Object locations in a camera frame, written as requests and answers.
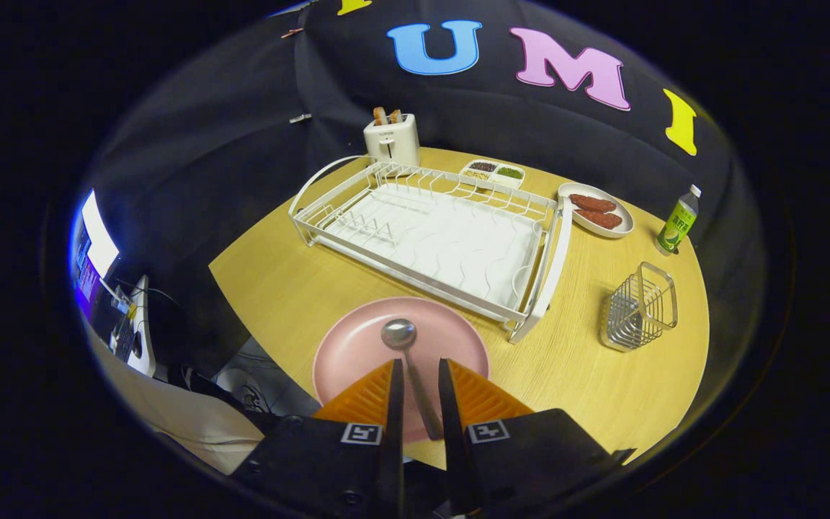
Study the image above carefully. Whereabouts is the white plate with patties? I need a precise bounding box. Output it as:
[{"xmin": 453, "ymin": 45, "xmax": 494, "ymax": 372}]
[{"xmin": 558, "ymin": 182, "xmax": 635, "ymax": 239}]

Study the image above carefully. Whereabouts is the white wire dish rack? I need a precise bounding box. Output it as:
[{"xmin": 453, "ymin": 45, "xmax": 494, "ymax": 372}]
[{"xmin": 288, "ymin": 155, "xmax": 574, "ymax": 345}]

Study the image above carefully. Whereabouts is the brown meat patty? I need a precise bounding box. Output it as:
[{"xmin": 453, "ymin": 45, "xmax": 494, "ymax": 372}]
[
  {"xmin": 568, "ymin": 193, "xmax": 617, "ymax": 213},
  {"xmin": 575, "ymin": 208, "xmax": 624, "ymax": 231}
]

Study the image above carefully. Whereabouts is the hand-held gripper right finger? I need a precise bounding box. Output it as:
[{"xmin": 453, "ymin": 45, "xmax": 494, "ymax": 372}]
[{"xmin": 437, "ymin": 358, "xmax": 637, "ymax": 518}]

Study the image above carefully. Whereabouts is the white divided dish with beans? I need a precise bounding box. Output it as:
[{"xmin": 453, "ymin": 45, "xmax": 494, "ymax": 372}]
[{"xmin": 459, "ymin": 159, "xmax": 527, "ymax": 190}]

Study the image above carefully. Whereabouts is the pink plate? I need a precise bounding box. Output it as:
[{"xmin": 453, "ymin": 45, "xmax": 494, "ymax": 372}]
[{"xmin": 312, "ymin": 296, "xmax": 491, "ymax": 448}]

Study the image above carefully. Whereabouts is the computer monitor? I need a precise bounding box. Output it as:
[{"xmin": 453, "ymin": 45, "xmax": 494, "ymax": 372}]
[{"xmin": 69, "ymin": 189, "xmax": 122, "ymax": 307}]

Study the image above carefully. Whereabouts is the white side desk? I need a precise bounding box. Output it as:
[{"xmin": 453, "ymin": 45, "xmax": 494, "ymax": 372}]
[{"xmin": 109, "ymin": 275, "xmax": 158, "ymax": 378}]

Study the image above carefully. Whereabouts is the white toaster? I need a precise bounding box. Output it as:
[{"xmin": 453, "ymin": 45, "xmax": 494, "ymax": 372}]
[{"xmin": 363, "ymin": 113, "xmax": 421, "ymax": 167}]

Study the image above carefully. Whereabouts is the metal spoon with wooden handle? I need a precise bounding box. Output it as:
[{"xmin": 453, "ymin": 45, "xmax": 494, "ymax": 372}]
[{"xmin": 380, "ymin": 318, "xmax": 445, "ymax": 442}]

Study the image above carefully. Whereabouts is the green label drink bottle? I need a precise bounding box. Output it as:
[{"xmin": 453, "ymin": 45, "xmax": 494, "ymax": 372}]
[{"xmin": 656, "ymin": 185, "xmax": 702, "ymax": 256}]

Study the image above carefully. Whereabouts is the silver wire basket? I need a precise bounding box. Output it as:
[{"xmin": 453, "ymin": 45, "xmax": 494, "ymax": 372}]
[{"xmin": 600, "ymin": 262, "xmax": 679, "ymax": 352}]

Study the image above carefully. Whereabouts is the person's light clothing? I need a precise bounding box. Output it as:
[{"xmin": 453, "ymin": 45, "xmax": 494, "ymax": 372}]
[{"xmin": 91, "ymin": 328, "xmax": 266, "ymax": 475}]

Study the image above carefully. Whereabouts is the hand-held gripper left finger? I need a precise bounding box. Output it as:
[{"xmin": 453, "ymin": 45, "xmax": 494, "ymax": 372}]
[{"xmin": 231, "ymin": 358, "xmax": 406, "ymax": 519}]

